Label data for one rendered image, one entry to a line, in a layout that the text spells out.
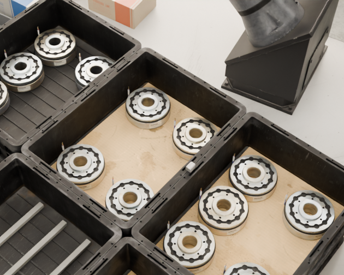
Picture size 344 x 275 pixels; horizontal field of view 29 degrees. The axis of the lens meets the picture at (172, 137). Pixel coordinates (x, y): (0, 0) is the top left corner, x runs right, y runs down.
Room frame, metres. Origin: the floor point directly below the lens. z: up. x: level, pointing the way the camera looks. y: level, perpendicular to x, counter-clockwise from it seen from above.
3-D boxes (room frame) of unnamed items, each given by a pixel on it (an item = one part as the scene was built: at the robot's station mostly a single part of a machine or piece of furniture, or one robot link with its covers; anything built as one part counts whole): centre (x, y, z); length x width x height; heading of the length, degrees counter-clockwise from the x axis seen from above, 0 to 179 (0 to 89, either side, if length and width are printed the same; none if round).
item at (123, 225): (0.87, 0.07, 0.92); 0.40 x 0.30 x 0.02; 142
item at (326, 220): (0.73, -0.29, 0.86); 0.10 x 0.10 x 0.01
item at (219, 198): (0.73, -0.11, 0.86); 0.05 x 0.05 x 0.01
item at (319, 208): (0.73, -0.29, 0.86); 0.05 x 0.05 x 0.01
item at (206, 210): (0.73, -0.11, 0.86); 0.10 x 0.10 x 0.01
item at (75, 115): (0.87, 0.07, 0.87); 0.40 x 0.30 x 0.11; 142
